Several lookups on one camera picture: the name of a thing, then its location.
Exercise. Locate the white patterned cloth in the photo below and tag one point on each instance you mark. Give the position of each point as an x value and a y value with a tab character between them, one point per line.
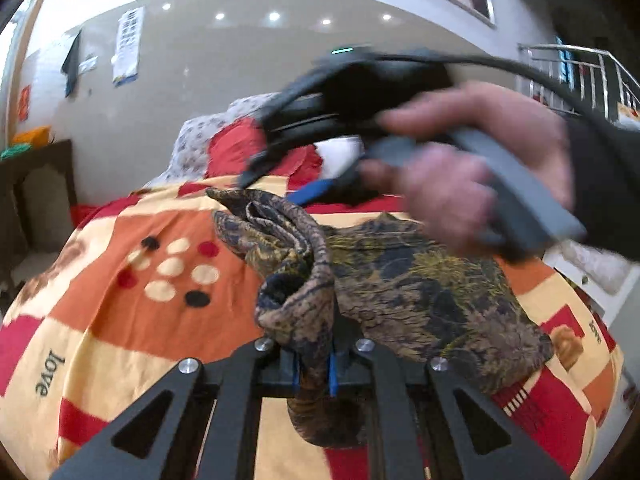
595	265

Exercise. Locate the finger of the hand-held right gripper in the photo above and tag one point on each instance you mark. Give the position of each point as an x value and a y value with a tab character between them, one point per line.
310	192
280	165

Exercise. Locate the blue brown floral garment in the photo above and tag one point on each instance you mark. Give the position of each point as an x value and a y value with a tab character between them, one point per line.
425	280

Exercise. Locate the red wall sticker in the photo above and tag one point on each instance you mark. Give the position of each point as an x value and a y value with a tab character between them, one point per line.
24	102

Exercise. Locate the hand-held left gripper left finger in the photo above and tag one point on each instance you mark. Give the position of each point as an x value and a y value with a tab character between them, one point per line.
296	377

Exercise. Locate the orange red printed blanket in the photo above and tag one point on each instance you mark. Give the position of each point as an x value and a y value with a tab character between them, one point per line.
125	310

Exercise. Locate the yellow bundle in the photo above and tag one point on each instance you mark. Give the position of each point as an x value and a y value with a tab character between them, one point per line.
32	136

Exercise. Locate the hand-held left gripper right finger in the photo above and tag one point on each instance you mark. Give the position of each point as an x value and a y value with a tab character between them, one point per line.
332	375

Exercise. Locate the wall calendar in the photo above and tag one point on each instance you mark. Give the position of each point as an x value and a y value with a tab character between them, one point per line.
127	45

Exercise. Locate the person's right hand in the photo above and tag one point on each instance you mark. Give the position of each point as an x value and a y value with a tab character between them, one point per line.
500	110

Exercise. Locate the white pillow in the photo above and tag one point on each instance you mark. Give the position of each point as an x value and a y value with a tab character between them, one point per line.
340	152

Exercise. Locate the green bundle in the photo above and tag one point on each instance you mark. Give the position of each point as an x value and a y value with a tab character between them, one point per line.
12	151

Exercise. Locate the metal stair railing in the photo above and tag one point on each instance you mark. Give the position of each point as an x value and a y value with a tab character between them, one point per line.
575	70

